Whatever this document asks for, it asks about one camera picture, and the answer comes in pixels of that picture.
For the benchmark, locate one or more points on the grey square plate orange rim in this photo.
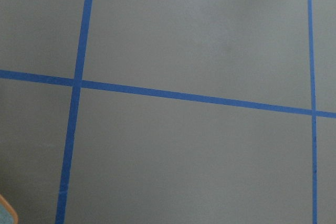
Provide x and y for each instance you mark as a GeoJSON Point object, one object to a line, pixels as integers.
{"type": "Point", "coordinates": [8, 213]}

